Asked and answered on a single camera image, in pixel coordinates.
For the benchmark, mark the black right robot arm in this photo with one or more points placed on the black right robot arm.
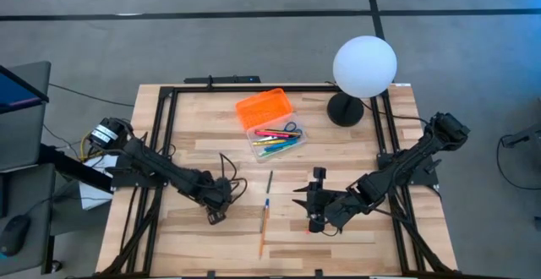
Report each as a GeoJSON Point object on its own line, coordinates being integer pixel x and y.
{"type": "Point", "coordinates": [401, 165]}

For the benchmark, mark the black power strip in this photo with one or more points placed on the black power strip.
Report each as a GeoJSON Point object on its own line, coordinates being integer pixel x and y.
{"type": "Point", "coordinates": [228, 79]}

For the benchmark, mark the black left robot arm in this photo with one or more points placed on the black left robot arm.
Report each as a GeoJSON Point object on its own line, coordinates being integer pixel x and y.
{"type": "Point", "coordinates": [160, 167]}

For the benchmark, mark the yellow highlighter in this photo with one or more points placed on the yellow highlighter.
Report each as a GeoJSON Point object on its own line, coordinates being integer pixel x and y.
{"type": "Point", "coordinates": [266, 142]}

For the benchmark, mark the white globe lamp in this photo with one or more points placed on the white globe lamp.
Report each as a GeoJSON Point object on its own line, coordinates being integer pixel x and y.
{"type": "Point", "coordinates": [364, 65]}

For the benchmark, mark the orange box lid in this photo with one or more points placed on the orange box lid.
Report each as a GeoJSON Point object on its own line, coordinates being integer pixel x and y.
{"type": "Point", "coordinates": [264, 107]}

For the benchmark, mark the thin dark pencil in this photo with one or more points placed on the thin dark pencil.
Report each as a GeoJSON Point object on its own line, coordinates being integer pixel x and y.
{"type": "Point", "coordinates": [269, 182]}

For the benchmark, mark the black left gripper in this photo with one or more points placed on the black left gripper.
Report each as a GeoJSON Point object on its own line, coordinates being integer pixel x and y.
{"type": "Point", "coordinates": [220, 194]}

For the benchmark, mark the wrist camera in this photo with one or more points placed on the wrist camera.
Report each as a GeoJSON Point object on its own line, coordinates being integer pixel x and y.
{"type": "Point", "coordinates": [319, 173]}
{"type": "Point", "coordinates": [215, 218]}

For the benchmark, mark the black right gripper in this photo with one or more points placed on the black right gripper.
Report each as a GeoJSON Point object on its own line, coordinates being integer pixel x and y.
{"type": "Point", "coordinates": [319, 207]}

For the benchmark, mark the laptop with blue screen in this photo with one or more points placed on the laptop with blue screen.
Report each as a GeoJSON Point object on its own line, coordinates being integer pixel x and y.
{"type": "Point", "coordinates": [12, 93]}

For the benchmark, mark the black support bar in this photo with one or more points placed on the black support bar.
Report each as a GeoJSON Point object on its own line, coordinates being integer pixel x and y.
{"type": "Point", "coordinates": [72, 169]}

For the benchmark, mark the pink pen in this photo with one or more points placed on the pink pen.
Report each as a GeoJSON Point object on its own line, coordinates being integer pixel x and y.
{"type": "Point", "coordinates": [270, 134]}

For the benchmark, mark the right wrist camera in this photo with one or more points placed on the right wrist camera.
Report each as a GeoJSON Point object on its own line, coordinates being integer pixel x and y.
{"type": "Point", "coordinates": [319, 173]}

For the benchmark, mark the clear plastic supply box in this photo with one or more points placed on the clear plastic supply box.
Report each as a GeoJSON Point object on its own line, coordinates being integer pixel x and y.
{"type": "Point", "coordinates": [256, 138]}

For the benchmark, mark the black computer mouse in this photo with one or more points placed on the black computer mouse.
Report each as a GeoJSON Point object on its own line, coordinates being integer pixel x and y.
{"type": "Point", "coordinates": [14, 234]}

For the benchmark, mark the grey desk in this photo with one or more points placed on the grey desk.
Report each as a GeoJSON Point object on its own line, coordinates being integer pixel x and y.
{"type": "Point", "coordinates": [23, 143]}

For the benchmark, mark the white paper sheet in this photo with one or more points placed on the white paper sheet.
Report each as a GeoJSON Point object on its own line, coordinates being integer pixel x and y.
{"type": "Point", "coordinates": [91, 194]}

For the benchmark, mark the orange pencil blue cap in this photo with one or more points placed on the orange pencil blue cap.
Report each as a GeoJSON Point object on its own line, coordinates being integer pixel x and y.
{"type": "Point", "coordinates": [264, 232]}

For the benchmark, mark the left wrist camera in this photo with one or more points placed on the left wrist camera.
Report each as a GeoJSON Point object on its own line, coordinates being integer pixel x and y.
{"type": "Point", "coordinates": [215, 218]}

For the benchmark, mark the teal multicolour pen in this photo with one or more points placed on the teal multicolour pen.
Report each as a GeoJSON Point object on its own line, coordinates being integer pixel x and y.
{"type": "Point", "coordinates": [281, 146]}

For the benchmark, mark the black table frame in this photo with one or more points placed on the black table frame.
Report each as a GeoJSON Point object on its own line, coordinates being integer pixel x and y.
{"type": "Point", "coordinates": [220, 89]}

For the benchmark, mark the grey stand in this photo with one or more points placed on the grey stand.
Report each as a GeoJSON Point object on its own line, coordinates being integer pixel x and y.
{"type": "Point", "coordinates": [524, 137]}

